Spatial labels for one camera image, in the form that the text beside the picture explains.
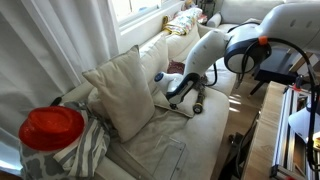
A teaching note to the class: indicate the aluminium rail frame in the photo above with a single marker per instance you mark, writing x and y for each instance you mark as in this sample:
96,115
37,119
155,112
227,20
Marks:
283,133

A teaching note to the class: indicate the black table frame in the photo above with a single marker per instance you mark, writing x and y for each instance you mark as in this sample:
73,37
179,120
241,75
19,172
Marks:
235,146

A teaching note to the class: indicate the yellow floral cloth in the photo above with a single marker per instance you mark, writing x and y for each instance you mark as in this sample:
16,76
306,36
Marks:
183,21

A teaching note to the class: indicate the red hat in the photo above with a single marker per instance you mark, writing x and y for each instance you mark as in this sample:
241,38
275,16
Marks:
50,126

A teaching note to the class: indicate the small beige pillow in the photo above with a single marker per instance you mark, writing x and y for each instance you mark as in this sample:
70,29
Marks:
186,103

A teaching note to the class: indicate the yellow black flashlight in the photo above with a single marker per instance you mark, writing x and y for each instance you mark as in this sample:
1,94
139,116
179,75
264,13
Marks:
199,105

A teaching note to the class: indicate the clear acrylic box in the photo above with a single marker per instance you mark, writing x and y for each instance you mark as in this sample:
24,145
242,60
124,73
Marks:
170,156

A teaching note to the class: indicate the light wooden table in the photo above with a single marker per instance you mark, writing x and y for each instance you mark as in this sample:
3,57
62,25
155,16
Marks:
263,140

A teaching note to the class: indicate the black coffee table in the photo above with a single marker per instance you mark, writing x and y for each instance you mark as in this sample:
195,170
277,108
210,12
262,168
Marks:
283,63

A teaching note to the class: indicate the maroon patterned fleece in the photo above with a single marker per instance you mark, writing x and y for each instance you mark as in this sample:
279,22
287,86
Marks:
176,67

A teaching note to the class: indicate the white curtain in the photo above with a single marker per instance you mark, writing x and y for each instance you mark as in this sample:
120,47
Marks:
43,50

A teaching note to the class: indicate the white framed window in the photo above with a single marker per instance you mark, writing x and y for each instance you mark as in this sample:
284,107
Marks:
140,8

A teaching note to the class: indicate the beige sofa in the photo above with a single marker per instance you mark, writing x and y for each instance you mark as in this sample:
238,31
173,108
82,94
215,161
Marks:
200,133

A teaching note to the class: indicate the large beige throw pillow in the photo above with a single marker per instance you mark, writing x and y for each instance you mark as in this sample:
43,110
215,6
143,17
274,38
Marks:
123,93

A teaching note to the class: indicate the striped grey cloth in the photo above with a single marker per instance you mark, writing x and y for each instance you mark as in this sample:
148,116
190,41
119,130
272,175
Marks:
83,150

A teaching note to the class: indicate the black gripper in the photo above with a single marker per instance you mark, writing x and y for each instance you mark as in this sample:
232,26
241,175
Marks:
173,106

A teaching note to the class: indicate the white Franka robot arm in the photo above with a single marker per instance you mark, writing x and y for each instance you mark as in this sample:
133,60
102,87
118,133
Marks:
206,53

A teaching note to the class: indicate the white rounded device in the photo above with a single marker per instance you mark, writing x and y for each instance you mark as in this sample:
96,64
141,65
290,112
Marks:
300,123

